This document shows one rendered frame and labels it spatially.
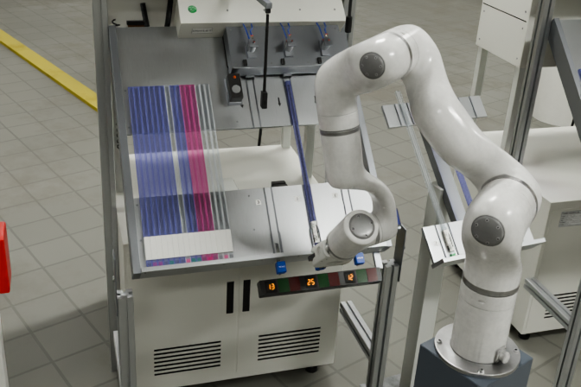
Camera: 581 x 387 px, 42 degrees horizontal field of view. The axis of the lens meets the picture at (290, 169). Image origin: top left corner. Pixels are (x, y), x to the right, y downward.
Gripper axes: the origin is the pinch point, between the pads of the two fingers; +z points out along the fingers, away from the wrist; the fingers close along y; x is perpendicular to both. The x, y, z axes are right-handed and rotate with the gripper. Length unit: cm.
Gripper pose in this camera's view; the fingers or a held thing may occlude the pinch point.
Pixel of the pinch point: (322, 261)
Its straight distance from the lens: 199.6
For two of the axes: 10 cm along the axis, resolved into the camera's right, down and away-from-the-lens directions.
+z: -2.4, 3.6, 9.0
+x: -1.7, -9.3, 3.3
